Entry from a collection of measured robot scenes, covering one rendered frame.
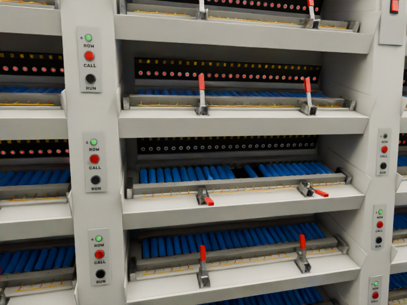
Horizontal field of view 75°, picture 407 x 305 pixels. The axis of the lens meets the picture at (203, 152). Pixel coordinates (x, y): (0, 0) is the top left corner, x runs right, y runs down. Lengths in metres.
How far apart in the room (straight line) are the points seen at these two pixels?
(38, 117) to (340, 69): 0.77
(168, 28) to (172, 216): 0.40
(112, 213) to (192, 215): 0.17
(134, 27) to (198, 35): 0.13
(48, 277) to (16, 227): 0.16
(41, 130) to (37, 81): 0.21
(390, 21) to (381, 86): 0.16
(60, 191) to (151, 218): 0.21
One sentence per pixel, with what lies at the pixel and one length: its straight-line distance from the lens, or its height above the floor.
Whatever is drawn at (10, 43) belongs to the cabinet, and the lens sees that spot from 0.85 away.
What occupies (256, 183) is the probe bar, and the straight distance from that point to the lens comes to 0.68.
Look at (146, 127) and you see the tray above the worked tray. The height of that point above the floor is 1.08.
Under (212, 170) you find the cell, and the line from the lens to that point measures 0.71.
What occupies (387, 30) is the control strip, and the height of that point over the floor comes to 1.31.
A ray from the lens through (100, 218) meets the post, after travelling 0.60.
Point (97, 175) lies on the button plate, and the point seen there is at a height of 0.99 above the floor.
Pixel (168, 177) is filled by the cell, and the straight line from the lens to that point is 0.66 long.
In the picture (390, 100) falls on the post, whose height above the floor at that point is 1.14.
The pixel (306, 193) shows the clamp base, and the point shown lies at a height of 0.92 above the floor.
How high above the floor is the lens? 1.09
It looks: 6 degrees down
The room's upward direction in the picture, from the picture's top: straight up
